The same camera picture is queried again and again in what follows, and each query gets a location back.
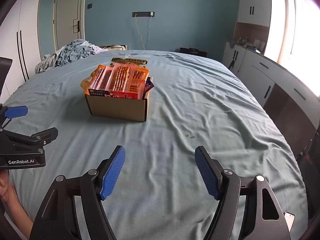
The pink-edged orange snack packet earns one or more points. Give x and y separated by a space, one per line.
121 78

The white upper cabinet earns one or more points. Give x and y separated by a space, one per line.
253 2

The cardboard box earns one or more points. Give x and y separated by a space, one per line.
117 108

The red snack packet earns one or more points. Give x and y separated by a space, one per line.
122 95

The white low cabinet row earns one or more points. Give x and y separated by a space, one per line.
270 77

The person's left hand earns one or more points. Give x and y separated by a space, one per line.
6 185

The pile of blue-grey clothes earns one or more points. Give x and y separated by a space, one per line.
72 52

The white wardrobe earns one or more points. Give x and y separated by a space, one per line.
22 42

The bed with blue sheet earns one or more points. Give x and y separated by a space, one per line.
200 105

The smartphone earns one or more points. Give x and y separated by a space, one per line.
290 220

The beige bag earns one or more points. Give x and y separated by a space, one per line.
113 47

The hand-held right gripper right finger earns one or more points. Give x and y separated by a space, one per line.
207 173

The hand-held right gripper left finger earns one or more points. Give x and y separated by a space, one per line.
113 173

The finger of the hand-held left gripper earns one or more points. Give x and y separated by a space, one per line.
37 138
16 112

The wall power strip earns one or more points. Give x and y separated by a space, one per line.
143 14

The black bag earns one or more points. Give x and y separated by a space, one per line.
193 52

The bright window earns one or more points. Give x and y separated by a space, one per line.
297 30

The blue snack packet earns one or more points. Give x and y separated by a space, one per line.
148 86

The small items on counter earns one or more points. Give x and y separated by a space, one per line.
248 43

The grey room door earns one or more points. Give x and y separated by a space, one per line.
67 17

